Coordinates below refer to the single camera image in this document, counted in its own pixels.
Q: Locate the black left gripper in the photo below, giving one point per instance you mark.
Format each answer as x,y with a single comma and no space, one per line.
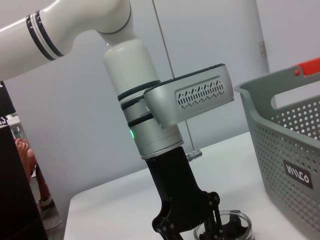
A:
175,187

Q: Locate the glass teacup black base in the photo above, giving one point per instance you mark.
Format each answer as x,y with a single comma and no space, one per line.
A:
237,225

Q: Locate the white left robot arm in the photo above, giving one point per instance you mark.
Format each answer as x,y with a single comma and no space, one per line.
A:
130,75

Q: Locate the grey perforated storage bin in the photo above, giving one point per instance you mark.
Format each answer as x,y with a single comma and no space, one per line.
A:
287,140

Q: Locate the black cabinet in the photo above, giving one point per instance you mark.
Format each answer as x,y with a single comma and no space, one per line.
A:
15,187

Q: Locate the metal door hinge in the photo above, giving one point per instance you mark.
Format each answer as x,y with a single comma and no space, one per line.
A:
262,48

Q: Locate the orange-red bar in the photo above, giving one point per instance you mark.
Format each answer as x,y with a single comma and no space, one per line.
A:
310,66

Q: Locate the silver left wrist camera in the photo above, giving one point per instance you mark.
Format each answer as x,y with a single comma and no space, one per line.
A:
195,95

